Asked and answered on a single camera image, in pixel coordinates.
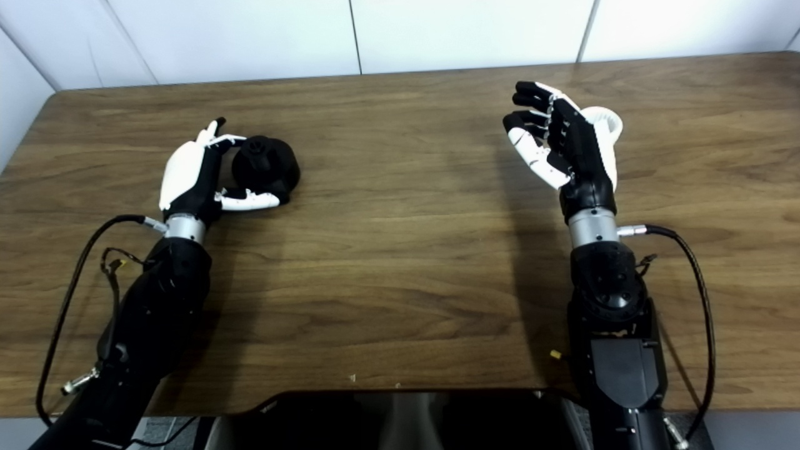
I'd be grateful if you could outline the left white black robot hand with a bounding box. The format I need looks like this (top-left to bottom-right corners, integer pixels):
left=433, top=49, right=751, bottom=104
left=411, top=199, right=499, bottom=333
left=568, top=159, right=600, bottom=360
left=158, top=117, right=282, bottom=226

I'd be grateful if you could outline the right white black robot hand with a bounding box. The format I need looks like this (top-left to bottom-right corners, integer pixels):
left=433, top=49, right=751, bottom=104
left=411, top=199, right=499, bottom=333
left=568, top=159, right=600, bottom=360
left=502, top=81, right=619, bottom=224

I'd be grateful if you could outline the white toothed ring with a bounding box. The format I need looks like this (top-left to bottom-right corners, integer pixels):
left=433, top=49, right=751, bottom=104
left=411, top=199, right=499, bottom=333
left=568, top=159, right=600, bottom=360
left=581, top=106, right=624, bottom=157

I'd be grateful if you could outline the round black part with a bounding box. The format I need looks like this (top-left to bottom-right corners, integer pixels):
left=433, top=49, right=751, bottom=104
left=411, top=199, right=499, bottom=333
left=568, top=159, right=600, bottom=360
left=231, top=136, right=301, bottom=204

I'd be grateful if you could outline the glossy black robot torso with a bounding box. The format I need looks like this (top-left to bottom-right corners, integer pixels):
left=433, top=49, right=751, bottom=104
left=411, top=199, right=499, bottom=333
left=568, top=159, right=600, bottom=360
left=206, top=391, right=591, bottom=450

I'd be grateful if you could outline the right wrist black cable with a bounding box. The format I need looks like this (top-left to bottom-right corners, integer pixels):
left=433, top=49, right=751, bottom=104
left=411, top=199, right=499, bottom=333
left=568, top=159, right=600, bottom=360
left=617, top=224, right=716, bottom=446

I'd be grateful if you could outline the left arm thin wire bundle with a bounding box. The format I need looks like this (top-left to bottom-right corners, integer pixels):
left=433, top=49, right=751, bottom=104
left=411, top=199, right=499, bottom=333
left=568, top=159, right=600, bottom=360
left=100, top=247, right=148, bottom=326

